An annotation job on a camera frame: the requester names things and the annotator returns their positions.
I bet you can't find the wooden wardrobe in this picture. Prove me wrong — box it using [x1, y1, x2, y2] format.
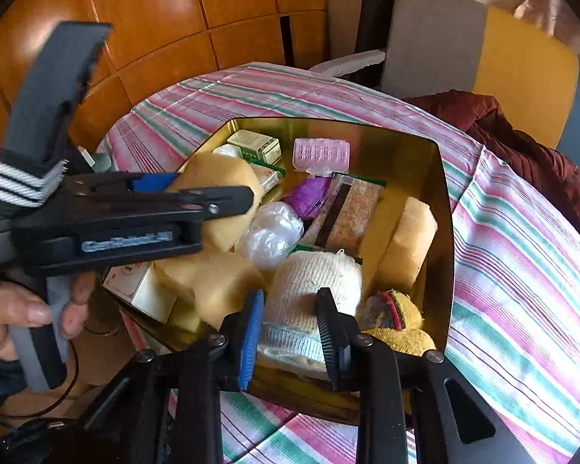
[0, 0, 329, 204]

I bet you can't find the grey yellow blue chair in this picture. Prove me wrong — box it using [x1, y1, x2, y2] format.
[309, 0, 580, 170]

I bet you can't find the small green white box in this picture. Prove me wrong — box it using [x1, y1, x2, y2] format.
[227, 130, 281, 165]

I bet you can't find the purple item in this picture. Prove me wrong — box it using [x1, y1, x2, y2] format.
[283, 176, 333, 220]

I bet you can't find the cream cardboard box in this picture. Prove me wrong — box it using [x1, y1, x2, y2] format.
[102, 261, 177, 326]

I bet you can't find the yellow knitted item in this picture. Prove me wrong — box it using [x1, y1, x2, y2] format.
[362, 327, 437, 356]

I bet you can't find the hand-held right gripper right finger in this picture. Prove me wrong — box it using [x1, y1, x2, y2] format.
[316, 287, 523, 464]

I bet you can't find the light green bottle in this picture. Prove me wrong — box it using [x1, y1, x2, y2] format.
[80, 147, 113, 173]

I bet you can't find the black rolled mat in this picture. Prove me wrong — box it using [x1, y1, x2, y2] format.
[354, 0, 406, 85]

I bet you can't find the white plastic bag bundle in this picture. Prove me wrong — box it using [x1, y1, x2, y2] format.
[234, 201, 304, 269]

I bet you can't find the person's left hand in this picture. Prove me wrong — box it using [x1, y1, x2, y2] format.
[0, 273, 95, 361]

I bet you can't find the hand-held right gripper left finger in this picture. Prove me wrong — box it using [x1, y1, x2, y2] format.
[80, 289, 266, 464]

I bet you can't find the patterned curtain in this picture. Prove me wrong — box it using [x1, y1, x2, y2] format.
[510, 0, 580, 54]

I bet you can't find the yellow knitted burger toy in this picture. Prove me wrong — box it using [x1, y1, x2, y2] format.
[365, 290, 425, 332]

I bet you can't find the pink clear hair clip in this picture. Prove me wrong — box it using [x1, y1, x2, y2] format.
[292, 138, 353, 177]

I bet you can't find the yellow sponge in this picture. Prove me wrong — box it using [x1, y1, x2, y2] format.
[374, 196, 438, 291]
[154, 249, 266, 332]
[167, 154, 264, 252]

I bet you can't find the striped tablecloth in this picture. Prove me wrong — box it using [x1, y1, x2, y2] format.
[94, 61, 580, 464]

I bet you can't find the beige snack packet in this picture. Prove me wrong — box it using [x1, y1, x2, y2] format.
[300, 172, 386, 252]

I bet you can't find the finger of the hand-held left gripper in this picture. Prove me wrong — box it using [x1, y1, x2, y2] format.
[65, 173, 255, 227]
[126, 174, 179, 195]

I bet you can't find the maroon jacket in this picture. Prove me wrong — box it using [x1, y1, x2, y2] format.
[403, 91, 580, 252]

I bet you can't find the gold tin box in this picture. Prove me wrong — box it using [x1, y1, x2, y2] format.
[109, 117, 455, 426]

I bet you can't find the white gauze roll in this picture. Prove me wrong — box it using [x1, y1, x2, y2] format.
[263, 246, 364, 339]

